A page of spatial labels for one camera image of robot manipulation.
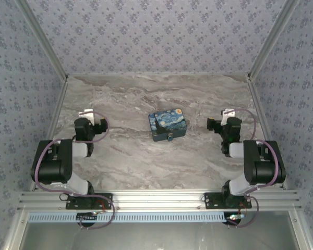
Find aluminium front rail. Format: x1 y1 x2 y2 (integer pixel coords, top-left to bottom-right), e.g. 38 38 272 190
17 189 302 211

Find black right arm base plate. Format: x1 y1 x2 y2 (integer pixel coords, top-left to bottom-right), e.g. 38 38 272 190
204 192 252 210

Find aluminium frame leg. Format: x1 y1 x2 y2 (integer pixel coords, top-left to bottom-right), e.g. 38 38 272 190
2 211 29 250
288 210 312 250

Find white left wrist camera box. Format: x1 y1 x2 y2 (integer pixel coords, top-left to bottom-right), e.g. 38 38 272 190
78 108 95 123

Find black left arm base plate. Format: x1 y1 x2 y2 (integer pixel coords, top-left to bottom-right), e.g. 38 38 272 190
66 193 113 210

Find starry night print tin box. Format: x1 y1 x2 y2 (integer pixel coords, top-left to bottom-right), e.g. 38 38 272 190
148 106 188 143

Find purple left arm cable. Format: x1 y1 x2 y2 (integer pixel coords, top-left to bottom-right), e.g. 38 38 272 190
34 111 116 230

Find aluminium frame post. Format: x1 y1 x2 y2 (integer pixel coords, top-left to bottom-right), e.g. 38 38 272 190
247 0 300 79
17 0 69 79

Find black electronics board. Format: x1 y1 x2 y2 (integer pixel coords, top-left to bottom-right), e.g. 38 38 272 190
224 212 244 225

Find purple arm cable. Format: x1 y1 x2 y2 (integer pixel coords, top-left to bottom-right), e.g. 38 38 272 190
226 108 280 229
34 111 116 230

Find white slotted cable duct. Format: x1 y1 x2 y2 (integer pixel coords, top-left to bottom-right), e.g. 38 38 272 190
28 211 226 223

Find aluminium table side rail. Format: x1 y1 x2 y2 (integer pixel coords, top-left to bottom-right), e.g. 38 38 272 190
30 75 69 192
246 75 289 190

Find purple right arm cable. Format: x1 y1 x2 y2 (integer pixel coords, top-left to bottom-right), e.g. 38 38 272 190
226 108 280 229

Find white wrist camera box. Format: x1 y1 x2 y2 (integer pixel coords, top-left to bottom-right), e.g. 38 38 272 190
78 108 95 123
221 108 236 126

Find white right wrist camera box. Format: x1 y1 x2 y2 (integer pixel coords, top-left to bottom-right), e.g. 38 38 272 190
221 108 236 126

